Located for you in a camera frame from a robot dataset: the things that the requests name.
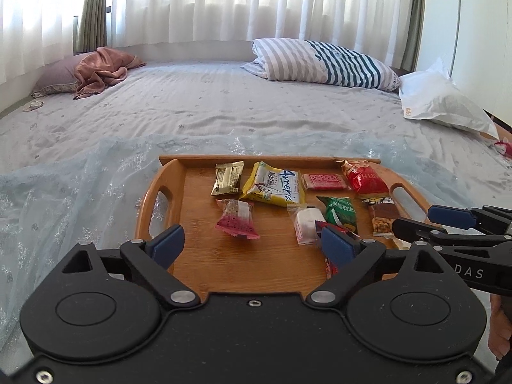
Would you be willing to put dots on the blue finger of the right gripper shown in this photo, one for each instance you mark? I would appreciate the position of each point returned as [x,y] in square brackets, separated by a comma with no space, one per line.
[451,216]
[412,231]

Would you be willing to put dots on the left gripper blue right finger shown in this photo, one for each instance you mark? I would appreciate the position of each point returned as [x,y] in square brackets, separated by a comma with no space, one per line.
[356,260]

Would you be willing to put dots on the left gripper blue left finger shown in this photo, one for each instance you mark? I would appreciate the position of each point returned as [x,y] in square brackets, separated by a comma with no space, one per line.
[148,262]

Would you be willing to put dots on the dark red chocolate bar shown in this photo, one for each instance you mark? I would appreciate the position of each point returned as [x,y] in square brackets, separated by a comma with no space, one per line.
[335,243]

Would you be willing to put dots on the brown peanut bar packet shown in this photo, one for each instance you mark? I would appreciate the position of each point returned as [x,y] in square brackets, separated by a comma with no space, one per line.
[383,213]

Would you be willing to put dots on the green wasabi pea packet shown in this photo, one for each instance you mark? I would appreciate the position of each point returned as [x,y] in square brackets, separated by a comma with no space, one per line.
[339,212]

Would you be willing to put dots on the pink white cake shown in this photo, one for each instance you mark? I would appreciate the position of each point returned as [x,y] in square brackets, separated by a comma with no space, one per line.
[304,218]

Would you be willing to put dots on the red crinkled snack bag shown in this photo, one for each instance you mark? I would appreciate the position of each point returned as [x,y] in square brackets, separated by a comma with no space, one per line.
[363,179]

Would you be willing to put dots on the pink seaweed roll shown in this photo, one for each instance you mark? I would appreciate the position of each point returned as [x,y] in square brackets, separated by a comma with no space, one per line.
[236,219]

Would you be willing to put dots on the yellow white snack bag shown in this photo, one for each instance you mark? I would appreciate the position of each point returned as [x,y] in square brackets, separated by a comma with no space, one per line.
[272,185]

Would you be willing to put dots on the gold snack bar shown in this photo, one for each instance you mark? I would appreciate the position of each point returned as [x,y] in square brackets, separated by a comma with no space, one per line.
[227,178]

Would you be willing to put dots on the clear peanut candy packet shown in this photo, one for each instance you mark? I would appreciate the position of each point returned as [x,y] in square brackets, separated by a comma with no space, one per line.
[401,244]

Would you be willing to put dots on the person's right hand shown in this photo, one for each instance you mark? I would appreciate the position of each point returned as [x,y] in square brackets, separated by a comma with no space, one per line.
[500,329]

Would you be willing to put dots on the small red toy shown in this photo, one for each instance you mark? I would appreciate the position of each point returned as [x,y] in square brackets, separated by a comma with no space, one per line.
[504,147]

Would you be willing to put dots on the wooden serving tray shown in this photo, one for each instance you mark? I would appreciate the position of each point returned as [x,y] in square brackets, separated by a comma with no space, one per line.
[232,244]

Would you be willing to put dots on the light blue lace cloth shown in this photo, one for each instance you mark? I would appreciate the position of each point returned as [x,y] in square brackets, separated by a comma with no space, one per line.
[95,197]

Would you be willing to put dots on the white pillow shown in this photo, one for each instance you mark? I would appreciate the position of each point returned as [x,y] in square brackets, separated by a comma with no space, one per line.
[431,95]

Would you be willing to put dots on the grey bed sheet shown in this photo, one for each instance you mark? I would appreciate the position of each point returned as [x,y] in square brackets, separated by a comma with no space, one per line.
[200,100]

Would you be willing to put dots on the small item near purple pillow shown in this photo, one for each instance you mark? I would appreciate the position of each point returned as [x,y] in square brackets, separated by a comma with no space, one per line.
[33,105]

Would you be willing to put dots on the pink blanket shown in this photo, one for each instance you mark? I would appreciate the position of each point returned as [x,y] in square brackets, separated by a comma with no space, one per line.
[105,67]

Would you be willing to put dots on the purple pillow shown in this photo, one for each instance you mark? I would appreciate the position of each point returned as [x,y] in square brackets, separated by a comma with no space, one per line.
[58,77]

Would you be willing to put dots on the striped pillow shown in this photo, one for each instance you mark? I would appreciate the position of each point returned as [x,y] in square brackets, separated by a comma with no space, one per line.
[294,60]

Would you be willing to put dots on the white sheer curtain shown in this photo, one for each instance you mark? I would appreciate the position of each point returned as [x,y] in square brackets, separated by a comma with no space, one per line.
[35,33]

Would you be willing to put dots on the green drape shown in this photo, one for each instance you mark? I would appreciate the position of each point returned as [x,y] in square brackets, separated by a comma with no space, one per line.
[92,26]

